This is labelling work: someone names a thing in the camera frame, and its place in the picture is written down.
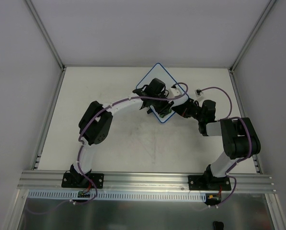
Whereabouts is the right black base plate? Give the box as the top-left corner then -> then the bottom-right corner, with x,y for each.
188,175 -> 231,191

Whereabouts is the right aluminium frame post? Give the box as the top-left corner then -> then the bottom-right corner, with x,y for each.
229,0 -> 277,72

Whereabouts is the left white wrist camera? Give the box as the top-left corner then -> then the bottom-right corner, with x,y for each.
168,87 -> 182,98

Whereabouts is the aluminium mounting rail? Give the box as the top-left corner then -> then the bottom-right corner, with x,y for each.
17,170 -> 277,194

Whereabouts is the white slotted cable duct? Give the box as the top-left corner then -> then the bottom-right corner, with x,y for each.
27,189 -> 206,202

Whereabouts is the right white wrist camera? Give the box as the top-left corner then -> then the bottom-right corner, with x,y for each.
195,89 -> 204,101

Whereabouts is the aluminium frame post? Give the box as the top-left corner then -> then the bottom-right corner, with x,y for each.
229,0 -> 277,72
24,0 -> 65,70

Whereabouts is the blue framed whiteboard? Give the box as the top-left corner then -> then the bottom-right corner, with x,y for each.
135,63 -> 189,124

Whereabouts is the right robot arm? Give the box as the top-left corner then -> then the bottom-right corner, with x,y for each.
172,99 -> 261,191

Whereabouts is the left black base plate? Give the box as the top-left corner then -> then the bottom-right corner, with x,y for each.
61,171 -> 104,189

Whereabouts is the black object on floor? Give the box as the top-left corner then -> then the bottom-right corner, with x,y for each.
213,221 -> 225,230

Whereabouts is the left aluminium frame post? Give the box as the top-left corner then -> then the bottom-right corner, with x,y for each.
24,0 -> 65,70

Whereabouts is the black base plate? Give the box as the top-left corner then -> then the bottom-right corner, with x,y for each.
61,171 -> 104,189
188,175 -> 231,191

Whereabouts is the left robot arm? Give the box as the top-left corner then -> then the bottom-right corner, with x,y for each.
62,78 -> 181,188

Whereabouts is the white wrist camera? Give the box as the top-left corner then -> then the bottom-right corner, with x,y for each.
168,87 -> 182,98
195,89 -> 204,101

